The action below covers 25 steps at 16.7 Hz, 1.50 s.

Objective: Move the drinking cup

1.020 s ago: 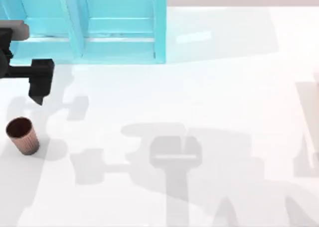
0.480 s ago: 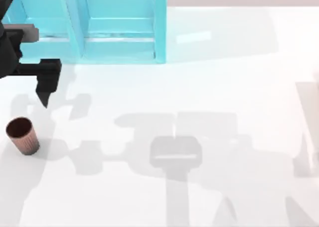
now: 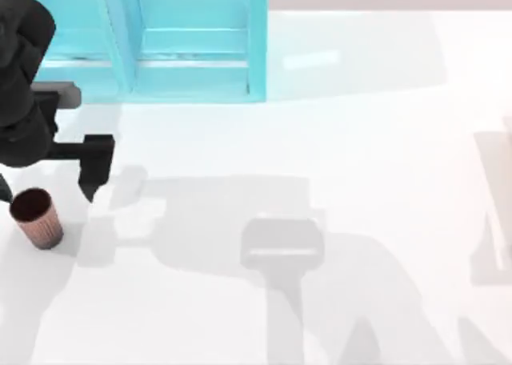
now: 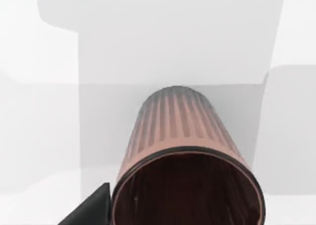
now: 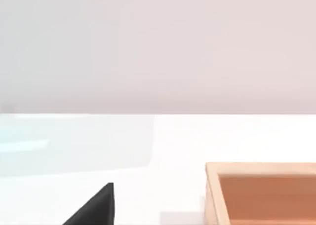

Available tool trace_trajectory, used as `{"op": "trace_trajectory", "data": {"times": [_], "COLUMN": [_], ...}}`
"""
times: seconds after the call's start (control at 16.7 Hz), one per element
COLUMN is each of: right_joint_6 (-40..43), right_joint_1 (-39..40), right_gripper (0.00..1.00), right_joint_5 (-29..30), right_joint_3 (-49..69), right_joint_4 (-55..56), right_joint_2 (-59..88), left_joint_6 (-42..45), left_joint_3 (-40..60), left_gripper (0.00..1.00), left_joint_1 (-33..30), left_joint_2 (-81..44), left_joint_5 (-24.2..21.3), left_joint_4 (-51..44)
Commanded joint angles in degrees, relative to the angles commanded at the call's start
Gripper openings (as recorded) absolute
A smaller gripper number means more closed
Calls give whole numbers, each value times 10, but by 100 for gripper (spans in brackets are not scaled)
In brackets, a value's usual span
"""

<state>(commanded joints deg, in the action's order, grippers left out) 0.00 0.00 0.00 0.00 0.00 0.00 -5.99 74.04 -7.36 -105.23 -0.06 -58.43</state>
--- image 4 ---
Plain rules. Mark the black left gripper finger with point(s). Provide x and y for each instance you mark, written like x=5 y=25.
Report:
x=95 y=207

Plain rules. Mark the ribbed reddish-brown cup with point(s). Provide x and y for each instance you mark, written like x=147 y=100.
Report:
x=177 y=141

